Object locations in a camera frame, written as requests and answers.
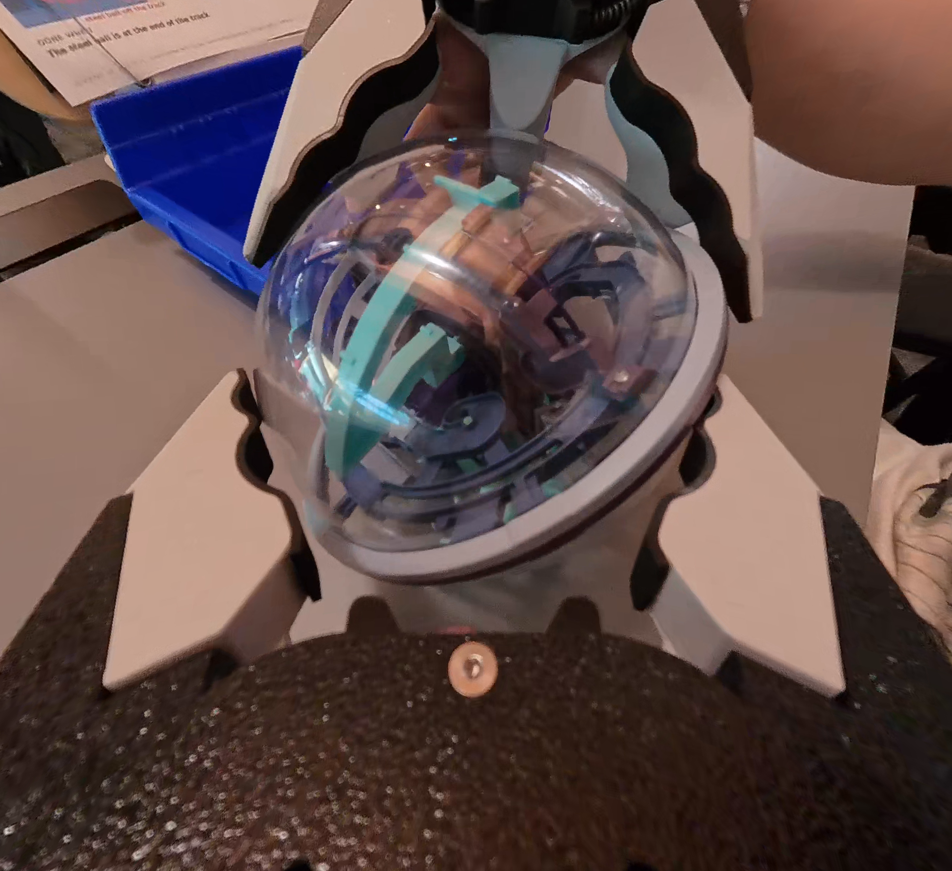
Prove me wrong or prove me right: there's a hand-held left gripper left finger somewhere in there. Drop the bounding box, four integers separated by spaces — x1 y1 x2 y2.
103 369 322 692

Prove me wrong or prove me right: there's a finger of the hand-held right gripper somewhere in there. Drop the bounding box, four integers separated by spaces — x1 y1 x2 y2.
244 0 443 269
602 0 766 325

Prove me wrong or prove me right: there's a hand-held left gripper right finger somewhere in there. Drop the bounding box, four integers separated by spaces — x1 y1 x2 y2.
631 376 847 697

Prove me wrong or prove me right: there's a clear plastic maze ball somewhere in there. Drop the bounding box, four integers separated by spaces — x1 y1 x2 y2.
255 129 730 584

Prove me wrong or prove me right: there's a person's right forearm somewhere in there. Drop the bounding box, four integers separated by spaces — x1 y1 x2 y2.
744 0 952 187

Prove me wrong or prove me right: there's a person's right hand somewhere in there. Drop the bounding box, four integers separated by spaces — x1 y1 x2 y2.
405 21 493 140

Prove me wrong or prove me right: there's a blue plastic bin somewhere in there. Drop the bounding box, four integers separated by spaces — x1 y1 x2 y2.
89 45 306 299

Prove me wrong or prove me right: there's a white printed t-shirt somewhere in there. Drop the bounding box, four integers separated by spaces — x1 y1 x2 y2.
863 425 952 656

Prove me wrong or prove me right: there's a printed instruction sheet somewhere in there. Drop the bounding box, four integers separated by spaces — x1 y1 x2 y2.
0 0 351 109

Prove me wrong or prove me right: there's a black office chair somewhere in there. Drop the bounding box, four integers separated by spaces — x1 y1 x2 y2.
881 183 952 448

